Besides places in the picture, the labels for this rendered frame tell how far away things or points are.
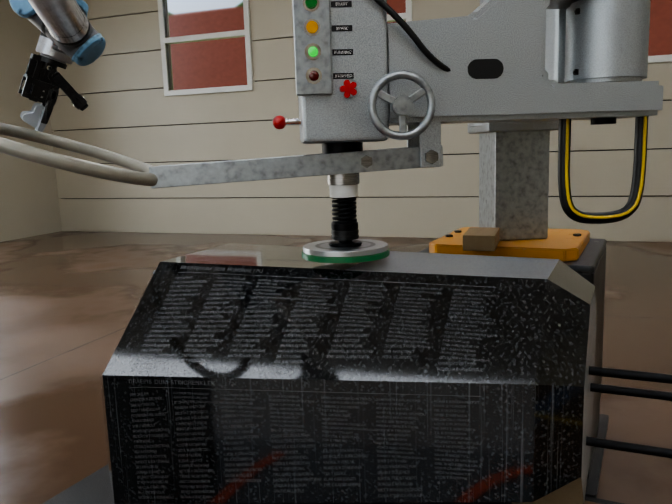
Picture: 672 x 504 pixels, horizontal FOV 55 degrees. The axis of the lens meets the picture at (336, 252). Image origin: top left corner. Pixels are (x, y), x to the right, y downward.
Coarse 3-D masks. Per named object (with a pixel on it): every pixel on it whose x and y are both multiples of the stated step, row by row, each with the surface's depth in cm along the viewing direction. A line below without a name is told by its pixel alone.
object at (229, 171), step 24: (168, 168) 148; (192, 168) 149; (216, 168) 149; (240, 168) 150; (264, 168) 150; (288, 168) 151; (312, 168) 151; (336, 168) 152; (360, 168) 152; (384, 168) 152; (408, 168) 153
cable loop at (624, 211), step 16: (560, 128) 160; (640, 128) 161; (560, 144) 161; (640, 144) 162; (560, 160) 161; (640, 160) 162; (560, 176) 162; (640, 176) 163; (560, 192) 163; (640, 192) 163; (576, 208) 164; (624, 208) 165
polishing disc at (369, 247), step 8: (328, 240) 169; (360, 240) 167; (368, 240) 167; (376, 240) 167; (304, 248) 158; (312, 248) 157; (320, 248) 156; (328, 248) 156; (336, 248) 155; (344, 248) 155; (352, 248) 155; (360, 248) 154; (368, 248) 154; (376, 248) 153; (384, 248) 156; (328, 256) 151; (336, 256) 151; (344, 256) 150; (352, 256) 151
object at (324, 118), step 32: (352, 0) 141; (384, 0) 142; (352, 32) 142; (384, 32) 143; (352, 64) 143; (384, 64) 144; (320, 96) 144; (352, 96) 144; (320, 128) 145; (352, 128) 146
